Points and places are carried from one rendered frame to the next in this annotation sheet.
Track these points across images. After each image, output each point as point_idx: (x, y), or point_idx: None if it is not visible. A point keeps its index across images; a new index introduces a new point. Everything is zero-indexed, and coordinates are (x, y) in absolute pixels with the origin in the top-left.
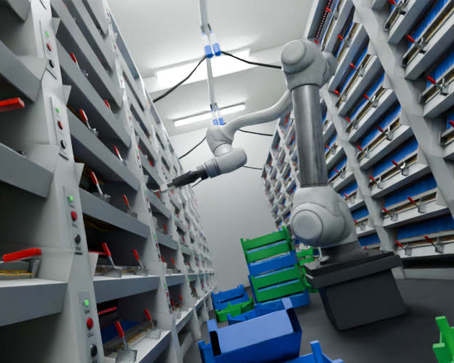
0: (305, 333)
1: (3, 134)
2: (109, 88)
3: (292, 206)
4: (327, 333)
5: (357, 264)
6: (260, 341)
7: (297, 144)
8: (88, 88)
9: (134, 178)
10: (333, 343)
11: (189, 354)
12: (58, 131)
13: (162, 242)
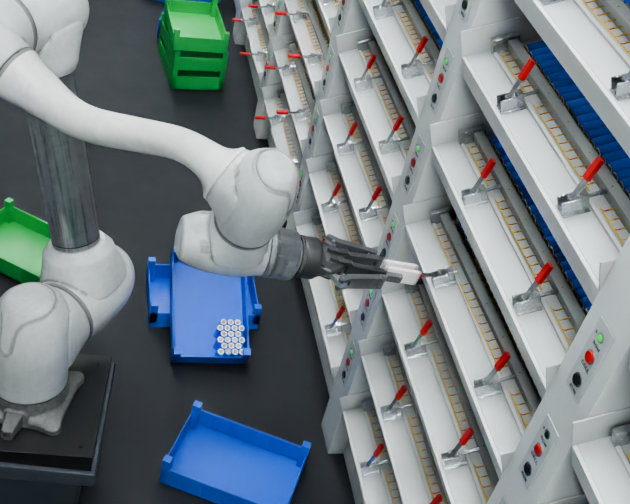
0: (134, 471)
1: None
2: (428, 13)
3: (121, 258)
4: (107, 435)
5: None
6: None
7: (88, 166)
8: (374, 28)
9: (386, 179)
10: (115, 393)
11: None
12: (325, 72)
13: (404, 368)
